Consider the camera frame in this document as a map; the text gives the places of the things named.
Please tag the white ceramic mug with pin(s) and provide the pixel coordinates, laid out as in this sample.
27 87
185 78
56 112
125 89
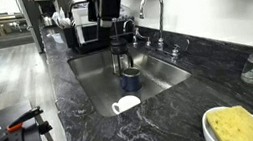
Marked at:
125 103

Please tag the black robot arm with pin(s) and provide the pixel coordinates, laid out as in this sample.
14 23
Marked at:
103 11

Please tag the blue metal cup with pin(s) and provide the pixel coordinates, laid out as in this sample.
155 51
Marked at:
130 80

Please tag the glass french press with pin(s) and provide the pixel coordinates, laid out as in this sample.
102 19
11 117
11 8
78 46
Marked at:
121 58

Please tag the stainless steel sink basin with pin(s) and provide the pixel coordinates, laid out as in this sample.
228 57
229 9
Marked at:
115 84

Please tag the small chrome tap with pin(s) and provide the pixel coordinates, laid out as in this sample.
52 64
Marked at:
136 34

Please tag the chrome sink sprayer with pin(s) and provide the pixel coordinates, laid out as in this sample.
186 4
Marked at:
180 46

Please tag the black dish drying rack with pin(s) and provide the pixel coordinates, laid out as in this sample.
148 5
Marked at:
82 35

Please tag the yellow sponge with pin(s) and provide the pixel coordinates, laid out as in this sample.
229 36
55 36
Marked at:
231 124

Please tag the orange handled clamp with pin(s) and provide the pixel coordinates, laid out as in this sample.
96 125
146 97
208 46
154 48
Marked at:
44 127

